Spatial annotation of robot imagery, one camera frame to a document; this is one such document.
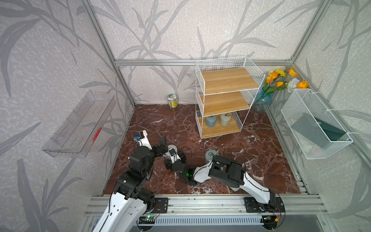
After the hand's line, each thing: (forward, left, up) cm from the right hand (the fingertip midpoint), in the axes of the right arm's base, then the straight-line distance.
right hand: (170, 153), depth 92 cm
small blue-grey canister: (+22, -28, +5) cm, 36 cm away
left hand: (-4, +2, +24) cm, 24 cm away
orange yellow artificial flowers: (+44, -76, +24) cm, 91 cm away
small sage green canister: (+22, -38, +7) cm, 44 cm away
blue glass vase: (+39, -69, +7) cm, 80 cm away
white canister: (+1, -2, +7) cm, 7 cm away
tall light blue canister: (-5, -25, +8) cm, 26 cm away
